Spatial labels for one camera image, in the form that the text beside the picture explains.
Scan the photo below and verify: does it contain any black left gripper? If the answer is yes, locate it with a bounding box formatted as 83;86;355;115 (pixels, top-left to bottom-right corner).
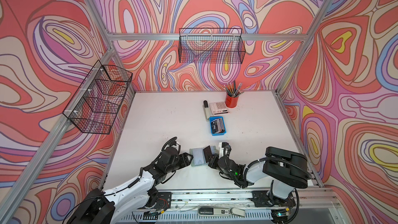
165;152;195;175

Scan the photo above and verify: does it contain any mint green card holder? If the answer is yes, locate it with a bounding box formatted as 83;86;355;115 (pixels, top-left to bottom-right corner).
189;146;219;167

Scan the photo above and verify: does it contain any dark grey card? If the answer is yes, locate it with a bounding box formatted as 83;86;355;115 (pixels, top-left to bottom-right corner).
203;146;213;163

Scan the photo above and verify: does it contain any blue plastic card tray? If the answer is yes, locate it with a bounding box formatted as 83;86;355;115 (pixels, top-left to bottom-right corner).
209;116;227;136

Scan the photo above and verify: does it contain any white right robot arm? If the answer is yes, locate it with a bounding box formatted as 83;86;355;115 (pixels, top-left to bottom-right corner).
204;142;312;207

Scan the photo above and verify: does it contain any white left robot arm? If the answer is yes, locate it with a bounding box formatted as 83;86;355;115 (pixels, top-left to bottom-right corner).
63;137;194;224

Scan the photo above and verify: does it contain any stack of cards in tray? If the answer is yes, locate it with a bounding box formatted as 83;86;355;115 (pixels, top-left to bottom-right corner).
210;118;225;134

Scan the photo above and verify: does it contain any beige stapler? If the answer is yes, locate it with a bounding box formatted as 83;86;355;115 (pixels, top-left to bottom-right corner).
203;100;211;121

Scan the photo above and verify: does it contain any pink desk calculator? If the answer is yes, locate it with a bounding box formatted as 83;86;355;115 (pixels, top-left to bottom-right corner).
208;102;229;116

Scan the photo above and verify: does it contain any red metal pencil bucket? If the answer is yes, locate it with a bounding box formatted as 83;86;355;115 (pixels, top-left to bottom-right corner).
225;94;239;108

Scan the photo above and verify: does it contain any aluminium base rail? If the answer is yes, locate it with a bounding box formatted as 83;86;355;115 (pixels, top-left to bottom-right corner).
116;188;348;224

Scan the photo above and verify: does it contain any grey handheld device on rail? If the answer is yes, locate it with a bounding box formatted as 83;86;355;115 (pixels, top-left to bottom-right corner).
198;206;246;217

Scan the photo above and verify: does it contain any black wire basket left wall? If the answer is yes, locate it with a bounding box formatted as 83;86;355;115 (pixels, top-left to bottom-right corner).
63;61;132;134

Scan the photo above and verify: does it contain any black wire basket wall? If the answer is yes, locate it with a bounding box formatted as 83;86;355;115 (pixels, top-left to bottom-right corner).
178;27;246;64
63;61;132;134

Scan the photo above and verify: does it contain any black wire basket back wall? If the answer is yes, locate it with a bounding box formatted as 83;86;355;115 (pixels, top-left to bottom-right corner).
178;27;246;64

